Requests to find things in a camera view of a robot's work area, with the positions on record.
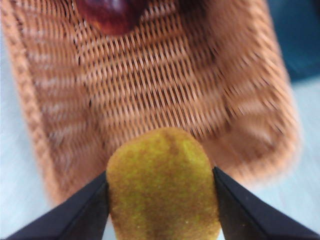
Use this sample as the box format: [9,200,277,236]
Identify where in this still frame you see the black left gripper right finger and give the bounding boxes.
[212,166,320,240]

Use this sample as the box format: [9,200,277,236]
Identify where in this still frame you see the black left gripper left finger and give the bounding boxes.
[7,172,111,240]

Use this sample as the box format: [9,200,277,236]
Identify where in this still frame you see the brown fuzzy kiwi fruit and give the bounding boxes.
[106,126,222,240]

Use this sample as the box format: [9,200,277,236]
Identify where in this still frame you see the brown wicker basket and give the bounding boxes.
[0,0,302,206]

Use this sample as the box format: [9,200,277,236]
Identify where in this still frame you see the dark blue rectangular tray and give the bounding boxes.
[268,0,320,81]

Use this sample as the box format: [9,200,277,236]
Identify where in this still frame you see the dark purple round fruit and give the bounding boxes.
[74,0,141,36]

